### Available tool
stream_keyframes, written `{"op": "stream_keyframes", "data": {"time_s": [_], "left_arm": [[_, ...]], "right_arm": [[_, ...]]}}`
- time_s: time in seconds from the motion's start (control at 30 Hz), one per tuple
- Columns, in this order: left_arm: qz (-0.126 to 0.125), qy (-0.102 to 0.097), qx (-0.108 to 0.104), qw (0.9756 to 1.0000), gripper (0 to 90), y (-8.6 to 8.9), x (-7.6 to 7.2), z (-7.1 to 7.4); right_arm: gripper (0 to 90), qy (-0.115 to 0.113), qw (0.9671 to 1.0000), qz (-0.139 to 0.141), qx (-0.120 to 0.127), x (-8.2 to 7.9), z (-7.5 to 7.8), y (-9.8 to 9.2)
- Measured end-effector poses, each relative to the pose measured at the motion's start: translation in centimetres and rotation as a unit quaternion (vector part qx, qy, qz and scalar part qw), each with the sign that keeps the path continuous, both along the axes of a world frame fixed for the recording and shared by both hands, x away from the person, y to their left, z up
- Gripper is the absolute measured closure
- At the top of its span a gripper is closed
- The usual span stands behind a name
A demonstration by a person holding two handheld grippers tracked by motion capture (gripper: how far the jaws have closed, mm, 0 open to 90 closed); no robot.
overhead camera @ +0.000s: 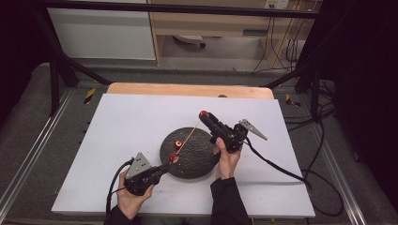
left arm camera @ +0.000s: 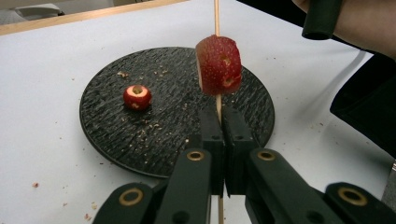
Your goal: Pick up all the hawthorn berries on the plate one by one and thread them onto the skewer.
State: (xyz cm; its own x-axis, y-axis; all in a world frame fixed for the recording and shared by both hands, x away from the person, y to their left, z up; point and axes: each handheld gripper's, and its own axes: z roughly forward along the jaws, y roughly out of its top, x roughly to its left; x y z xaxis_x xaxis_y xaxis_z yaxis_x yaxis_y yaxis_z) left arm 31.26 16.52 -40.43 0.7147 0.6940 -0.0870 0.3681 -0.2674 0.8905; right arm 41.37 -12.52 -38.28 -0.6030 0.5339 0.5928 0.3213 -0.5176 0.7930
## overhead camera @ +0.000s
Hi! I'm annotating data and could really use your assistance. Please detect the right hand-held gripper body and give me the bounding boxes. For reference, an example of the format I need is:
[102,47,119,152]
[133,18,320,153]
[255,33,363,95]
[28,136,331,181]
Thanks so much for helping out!
[208,118,268,154]

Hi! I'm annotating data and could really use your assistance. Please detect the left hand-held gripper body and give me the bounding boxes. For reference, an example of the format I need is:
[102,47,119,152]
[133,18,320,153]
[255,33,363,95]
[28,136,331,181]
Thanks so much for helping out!
[124,152,164,197]

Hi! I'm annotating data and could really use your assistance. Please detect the thin bamboo skewer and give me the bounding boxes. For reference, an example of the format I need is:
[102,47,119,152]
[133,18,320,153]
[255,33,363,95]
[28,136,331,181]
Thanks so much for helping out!
[175,122,200,156]

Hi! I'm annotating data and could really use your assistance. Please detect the black round textured plate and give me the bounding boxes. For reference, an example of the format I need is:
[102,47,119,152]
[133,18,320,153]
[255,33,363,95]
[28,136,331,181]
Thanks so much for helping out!
[159,126,221,180]

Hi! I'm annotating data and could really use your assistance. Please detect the person's right hand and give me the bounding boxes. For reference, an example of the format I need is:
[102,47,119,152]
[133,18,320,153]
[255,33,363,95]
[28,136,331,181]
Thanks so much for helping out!
[213,137,242,181]

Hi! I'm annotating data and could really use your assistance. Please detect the person's left hand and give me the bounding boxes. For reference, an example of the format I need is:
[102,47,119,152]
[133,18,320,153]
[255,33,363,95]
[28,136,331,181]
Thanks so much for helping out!
[116,170,155,220]

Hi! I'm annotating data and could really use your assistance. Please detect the wooden table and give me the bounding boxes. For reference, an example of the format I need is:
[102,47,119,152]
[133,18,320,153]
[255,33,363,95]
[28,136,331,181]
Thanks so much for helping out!
[106,82,276,100]

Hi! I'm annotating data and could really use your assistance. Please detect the white table cover board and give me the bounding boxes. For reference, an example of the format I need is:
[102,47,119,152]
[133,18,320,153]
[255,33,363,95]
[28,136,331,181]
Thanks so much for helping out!
[51,93,316,218]

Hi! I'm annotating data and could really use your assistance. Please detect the yellow black tape piece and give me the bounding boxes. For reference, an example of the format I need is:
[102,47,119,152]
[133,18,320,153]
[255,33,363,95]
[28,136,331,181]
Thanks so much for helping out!
[284,93,302,108]
[84,87,97,105]

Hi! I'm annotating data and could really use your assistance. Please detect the white chair base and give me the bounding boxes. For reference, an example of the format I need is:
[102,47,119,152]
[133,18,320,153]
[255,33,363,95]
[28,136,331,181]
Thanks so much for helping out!
[173,35,207,49]

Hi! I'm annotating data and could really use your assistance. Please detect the light wooden desk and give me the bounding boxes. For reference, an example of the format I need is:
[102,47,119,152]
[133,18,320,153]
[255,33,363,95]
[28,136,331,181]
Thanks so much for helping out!
[146,0,317,68]

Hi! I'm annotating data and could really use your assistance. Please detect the black metal stand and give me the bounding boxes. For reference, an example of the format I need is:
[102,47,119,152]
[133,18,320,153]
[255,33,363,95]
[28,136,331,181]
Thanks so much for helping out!
[264,60,323,122]
[31,6,111,117]

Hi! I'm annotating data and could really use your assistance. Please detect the white power strip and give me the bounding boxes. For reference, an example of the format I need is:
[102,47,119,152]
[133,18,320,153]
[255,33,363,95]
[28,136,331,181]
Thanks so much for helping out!
[264,0,290,9]

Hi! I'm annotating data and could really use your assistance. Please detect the white cabinet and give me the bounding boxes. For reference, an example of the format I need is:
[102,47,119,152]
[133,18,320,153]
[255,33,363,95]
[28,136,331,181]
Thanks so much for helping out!
[46,7,157,61]

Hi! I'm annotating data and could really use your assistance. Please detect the black curtain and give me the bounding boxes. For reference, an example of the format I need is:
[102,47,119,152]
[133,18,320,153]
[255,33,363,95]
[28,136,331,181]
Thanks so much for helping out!
[0,0,51,126]
[308,0,398,204]

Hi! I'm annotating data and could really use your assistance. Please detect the left hand-held gripper cable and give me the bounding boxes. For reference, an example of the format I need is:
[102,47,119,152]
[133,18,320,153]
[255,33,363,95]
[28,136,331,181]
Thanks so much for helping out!
[105,158,135,217]

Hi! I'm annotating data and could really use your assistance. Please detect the hand-held gripper cable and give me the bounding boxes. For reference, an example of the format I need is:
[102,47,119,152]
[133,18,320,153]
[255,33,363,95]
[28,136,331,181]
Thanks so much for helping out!
[105,158,135,217]
[243,137,345,218]

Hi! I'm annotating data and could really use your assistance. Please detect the right hand-held gripper cable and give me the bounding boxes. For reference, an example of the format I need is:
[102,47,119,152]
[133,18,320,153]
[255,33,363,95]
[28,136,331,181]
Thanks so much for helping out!
[243,137,345,218]

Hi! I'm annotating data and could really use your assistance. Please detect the black floor cables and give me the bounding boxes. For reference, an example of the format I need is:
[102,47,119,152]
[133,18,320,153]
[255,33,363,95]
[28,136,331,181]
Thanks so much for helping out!
[283,78,338,181]

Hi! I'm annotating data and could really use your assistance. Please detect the hanging black cable bundle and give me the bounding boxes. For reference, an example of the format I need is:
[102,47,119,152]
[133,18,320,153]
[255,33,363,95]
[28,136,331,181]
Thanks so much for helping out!
[252,15,309,75]

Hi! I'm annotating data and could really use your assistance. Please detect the aluminium floor rail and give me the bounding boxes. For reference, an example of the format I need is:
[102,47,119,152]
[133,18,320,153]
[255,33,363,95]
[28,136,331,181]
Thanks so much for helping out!
[312,123,368,225]
[0,88,75,214]

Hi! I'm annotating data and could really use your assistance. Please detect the black metal frame bar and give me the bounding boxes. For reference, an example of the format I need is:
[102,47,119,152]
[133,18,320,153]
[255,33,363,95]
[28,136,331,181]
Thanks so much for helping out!
[31,0,320,20]

